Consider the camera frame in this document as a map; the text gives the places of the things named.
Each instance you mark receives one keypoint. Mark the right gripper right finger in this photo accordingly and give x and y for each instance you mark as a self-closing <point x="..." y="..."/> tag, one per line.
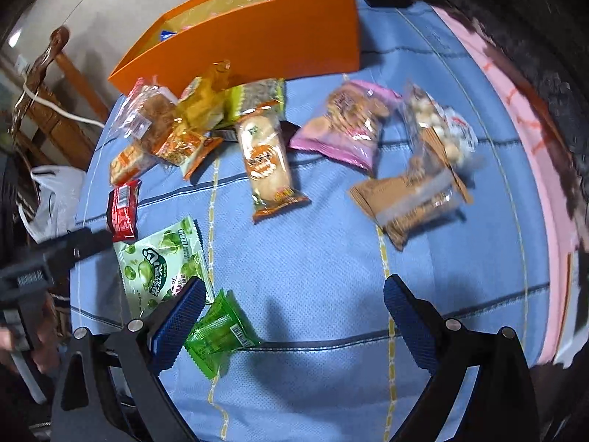
<point x="502" y="405"/>

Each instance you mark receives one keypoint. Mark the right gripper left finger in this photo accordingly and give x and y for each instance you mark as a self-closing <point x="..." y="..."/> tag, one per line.
<point x="110" y="389"/>

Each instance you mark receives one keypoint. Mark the small red snack pack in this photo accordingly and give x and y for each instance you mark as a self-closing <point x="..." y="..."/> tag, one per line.
<point x="122" y="211"/>

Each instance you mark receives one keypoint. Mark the green pea snack bag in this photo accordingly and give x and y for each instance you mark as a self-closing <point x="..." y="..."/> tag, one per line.
<point x="157" y="267"/>

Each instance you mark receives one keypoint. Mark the small green candy pack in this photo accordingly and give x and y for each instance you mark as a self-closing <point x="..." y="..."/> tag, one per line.
<point x="223" y="330"/>

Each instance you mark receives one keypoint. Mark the orange cracker pack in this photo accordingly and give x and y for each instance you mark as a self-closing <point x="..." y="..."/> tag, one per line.
<point x="130" y="164"/>

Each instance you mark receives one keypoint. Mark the clear bag brown pastry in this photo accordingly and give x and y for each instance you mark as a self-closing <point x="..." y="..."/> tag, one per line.
<point x="146" y="115"/>

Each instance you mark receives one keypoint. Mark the orange white small pack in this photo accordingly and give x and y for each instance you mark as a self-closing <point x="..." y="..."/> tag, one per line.
<point x="187" y="150"/>

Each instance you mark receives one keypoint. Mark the brown wafer pack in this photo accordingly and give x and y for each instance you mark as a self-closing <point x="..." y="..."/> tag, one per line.
<point x="428" y="189"/>

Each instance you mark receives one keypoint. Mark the yellow bread bag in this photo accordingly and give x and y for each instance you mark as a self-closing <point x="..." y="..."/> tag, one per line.
<point x="202" y="104"/>

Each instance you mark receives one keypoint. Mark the black white label snack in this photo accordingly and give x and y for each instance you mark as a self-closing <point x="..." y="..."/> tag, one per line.
<point x="421" y="112"/>

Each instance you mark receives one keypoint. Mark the sunflower seed bag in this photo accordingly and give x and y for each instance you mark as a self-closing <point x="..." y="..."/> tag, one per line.
<point x="243" y="99"/>

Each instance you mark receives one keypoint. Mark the pink cookie bag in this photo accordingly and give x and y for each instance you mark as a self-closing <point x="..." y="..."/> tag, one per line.
<point x="349" y="125"/>

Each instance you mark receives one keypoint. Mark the brown chocolate bar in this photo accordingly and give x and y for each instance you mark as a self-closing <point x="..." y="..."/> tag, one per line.
<point x="229" y="135"/>

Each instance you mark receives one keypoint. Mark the person's left hand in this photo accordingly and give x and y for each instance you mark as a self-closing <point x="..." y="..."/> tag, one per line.
<point x="46" y="355"/>

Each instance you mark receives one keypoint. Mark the white plastic bag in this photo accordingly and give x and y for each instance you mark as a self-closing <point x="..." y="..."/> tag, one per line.
<point x="60" y="191"/>

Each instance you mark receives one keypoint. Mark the wooden chair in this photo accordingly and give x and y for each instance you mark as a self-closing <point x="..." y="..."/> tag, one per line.
<point x="38" y="116"/>

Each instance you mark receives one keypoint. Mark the pink cloth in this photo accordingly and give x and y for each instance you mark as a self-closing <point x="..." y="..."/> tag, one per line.
<point x="547" y="161"/>

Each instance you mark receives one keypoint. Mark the blue quilted tablecloth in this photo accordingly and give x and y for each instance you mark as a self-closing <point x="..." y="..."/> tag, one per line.
<point x="310" y="280"/>

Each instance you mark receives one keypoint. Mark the orange storage box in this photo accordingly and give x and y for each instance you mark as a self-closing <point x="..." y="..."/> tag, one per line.
<point x="260" y="38"/>

